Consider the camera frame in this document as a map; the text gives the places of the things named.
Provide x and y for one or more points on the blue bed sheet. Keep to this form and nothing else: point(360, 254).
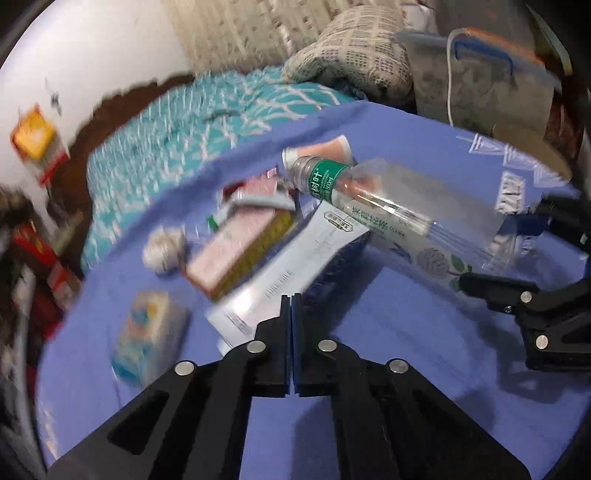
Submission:
point(415, 332)

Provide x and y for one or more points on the clear plastic bottle green label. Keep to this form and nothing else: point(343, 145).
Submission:
point(323, 177)

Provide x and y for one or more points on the orange yellow box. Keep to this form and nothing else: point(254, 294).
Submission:
point(32, 134)

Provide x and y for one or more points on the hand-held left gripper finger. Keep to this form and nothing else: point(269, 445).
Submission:
point(288, 341)
point(297, 341)

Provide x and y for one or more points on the white blue long box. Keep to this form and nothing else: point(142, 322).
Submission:
point(295, 263)

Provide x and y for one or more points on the teal patterned blanket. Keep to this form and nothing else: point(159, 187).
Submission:
point(161, 138)

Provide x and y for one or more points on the patterned curtain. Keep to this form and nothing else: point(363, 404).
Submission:
point(231, 32)

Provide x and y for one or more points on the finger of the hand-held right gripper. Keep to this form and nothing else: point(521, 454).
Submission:
point(531, 300)
point(561, 221)

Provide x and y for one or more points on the cluttered dark shelf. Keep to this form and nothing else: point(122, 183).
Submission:
point(27, 277)

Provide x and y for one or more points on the pink yellow carton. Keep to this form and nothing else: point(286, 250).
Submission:
point(231, 249)

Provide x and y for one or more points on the brown bed frame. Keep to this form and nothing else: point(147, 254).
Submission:
point(78, 184)

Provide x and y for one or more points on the beige patterned pillow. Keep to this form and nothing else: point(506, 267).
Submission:
point(355, 50)

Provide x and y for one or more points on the light blue tissue pack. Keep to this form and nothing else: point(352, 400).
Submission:
point(147, 332)

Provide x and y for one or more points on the crumpled white paper ball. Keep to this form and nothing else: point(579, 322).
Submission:
point(161, 251)

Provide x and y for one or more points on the clear printed plastic bag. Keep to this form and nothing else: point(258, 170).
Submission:
point(510, 189)

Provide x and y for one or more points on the red grey crumpled wrapper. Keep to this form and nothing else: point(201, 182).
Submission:
point(258, 189)

